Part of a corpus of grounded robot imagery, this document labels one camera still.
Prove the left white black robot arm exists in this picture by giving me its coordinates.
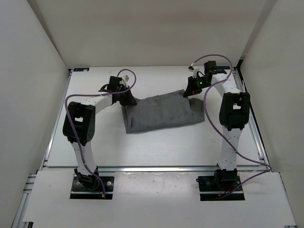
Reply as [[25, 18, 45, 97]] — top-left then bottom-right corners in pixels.
[[63, 75, 137, 193]]

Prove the grey pleated skirt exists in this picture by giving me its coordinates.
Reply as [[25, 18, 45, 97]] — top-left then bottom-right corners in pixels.
[[122, 89, 205, 134]]

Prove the aluminium front rail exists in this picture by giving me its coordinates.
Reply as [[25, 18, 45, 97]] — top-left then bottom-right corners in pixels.
[[40, 166, 266, 173]]

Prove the blue label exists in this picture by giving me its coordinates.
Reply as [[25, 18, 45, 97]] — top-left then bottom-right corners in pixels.
[[73, 67, 90, 72], [217, 66, 230, 70]]

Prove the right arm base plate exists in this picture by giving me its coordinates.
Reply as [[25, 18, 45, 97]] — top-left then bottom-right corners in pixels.
[[196, 169, 245, 201]]

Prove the right aluminium frame rail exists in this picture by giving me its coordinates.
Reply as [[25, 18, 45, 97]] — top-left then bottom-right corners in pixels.
[[231, 66, 297, 226]]

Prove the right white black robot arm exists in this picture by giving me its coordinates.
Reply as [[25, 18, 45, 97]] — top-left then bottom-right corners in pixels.
[[183, 61, 250, 190]]

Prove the left aluminium frame rail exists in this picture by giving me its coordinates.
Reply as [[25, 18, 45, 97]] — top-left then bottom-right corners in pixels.
[[9, 69, 73, 228]]

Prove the right blue label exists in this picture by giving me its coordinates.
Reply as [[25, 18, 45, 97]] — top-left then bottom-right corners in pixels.
[[217, 66, 230, 70]]

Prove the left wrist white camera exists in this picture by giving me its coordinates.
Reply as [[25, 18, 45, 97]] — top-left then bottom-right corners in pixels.
[[121, 75, 129, 87]]

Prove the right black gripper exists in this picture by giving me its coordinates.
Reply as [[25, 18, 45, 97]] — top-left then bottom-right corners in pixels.
[[183, 76, 211, 97]]

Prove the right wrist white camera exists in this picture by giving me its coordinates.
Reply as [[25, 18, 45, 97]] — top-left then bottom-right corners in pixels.
[[188, 65, 200, 78]]

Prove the left blue label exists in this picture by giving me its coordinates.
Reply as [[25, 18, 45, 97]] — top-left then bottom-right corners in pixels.
[[73, 67, 90, 72]]

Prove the wrist white camera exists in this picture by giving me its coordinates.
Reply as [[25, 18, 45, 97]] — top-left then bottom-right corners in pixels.
[[188, 65, 200, 78], [121, 75, 129, 87]]

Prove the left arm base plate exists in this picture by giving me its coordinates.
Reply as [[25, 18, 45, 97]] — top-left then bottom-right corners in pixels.
[[70, 169, 114, 200]]

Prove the aluminium frame rail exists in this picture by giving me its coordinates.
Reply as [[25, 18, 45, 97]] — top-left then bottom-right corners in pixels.
[[231, 66, 297, 226], [9, 69, 73, 228]]

